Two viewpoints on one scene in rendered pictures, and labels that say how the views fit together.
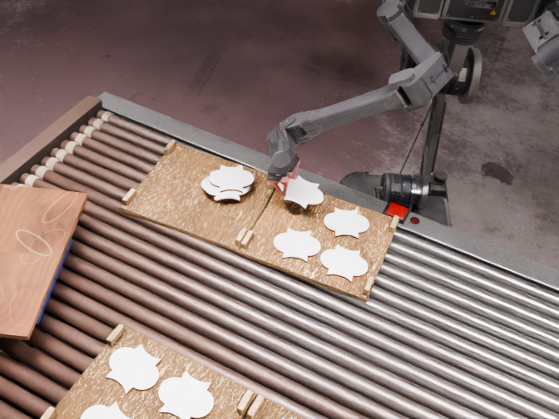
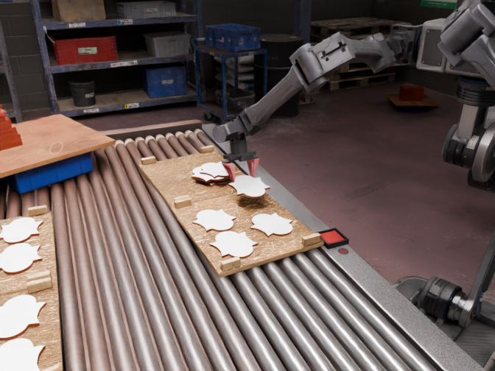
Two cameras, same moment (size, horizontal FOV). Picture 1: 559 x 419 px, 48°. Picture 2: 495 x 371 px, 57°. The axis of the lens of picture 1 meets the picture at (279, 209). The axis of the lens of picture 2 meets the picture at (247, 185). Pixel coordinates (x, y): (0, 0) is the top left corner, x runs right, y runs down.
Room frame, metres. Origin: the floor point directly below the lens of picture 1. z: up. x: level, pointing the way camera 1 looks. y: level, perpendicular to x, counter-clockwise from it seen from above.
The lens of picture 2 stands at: (0.41, -1.03, 1.71)
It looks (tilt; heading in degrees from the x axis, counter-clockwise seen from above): 27 degrees down; 44
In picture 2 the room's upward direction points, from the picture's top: straight up
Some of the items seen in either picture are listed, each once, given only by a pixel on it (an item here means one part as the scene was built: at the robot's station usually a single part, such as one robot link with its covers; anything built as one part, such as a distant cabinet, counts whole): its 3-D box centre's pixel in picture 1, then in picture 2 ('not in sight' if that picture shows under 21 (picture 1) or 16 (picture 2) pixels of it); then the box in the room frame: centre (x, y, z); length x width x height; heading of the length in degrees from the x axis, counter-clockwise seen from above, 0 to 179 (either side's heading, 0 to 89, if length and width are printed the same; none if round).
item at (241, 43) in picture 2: not in sight; (232, 37); (3.87, 2.54, 0.96); 0.50 x 0.38 x 0.21; 85
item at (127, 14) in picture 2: not in sight; (146, 9); (3.67, 3.78, 1.16); 0.60 x 0.40 x 0.15; 163
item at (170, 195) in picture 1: (203, 194); (196, 177); (1.44, 0.25, 0.93); 0.41 x 0.35 x 0.02; 72
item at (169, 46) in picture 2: not in sight; (167, 43); (3.89, 3.70, 0.76); 0.50 x 0.36 x 0.24; 166
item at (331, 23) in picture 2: not in sight; (353, 52); (6.53, 2.67, 0.44); 1.31 x 1.00 x 0.87; 160
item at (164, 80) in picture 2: not in sight; (163, 79); (3.84, 3.77, 0.32); 0.50 x 0.41 x 0.37; 156
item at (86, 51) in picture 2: not in sight; (84, 48); (2.98, 4.06, 0.78); 0.66 x 0.45 x 0.28; 160
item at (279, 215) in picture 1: (321, 236); (242, 225); (1.31, -0.14, 0.93); 0.41 x 0.35 x 0.02; 71
